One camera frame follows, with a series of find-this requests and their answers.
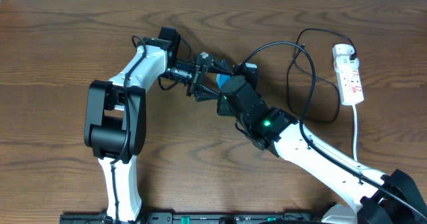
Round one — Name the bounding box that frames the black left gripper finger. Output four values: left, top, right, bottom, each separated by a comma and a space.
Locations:
203, 58, 232, 75
193, 85, 220, 102

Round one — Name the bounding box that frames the blue smartphone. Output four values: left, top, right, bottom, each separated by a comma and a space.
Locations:
216, 74, 231, 89

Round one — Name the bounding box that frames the black usb charging cable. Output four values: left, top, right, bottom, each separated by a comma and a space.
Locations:
286, 28, 358, 124

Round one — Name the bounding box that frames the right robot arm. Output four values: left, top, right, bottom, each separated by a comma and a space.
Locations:
216, 75, 426, 223

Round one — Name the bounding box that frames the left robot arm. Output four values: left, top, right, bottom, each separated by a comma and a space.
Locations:
83, 27, 232, 223

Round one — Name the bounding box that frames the white power strip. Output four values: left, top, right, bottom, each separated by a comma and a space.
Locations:
335, 66, 364, 106

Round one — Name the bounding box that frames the white usb wall charger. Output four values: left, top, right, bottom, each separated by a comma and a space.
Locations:
332, 43, 360, 73

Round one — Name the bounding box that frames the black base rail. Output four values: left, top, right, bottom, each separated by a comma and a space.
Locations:
59, 212, 321, 224

